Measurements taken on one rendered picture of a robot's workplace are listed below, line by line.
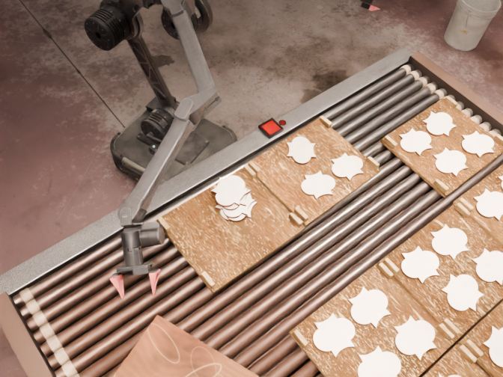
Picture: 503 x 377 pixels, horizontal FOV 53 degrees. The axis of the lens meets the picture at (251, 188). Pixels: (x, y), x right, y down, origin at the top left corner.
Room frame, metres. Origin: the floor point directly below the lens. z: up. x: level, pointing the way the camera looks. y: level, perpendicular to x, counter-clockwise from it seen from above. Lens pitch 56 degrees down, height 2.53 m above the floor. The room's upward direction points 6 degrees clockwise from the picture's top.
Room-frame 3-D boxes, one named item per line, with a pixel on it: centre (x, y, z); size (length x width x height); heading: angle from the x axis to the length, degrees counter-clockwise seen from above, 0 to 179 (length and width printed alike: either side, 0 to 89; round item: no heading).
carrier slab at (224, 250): (0.93, 0.06, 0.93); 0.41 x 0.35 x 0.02; 133
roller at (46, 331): (1.13, -0.08, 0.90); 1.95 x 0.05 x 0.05; 133
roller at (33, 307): (1.20, -0.02, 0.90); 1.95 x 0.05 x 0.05; 133
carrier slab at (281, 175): (1.22, -0.24, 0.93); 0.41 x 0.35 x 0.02; 135
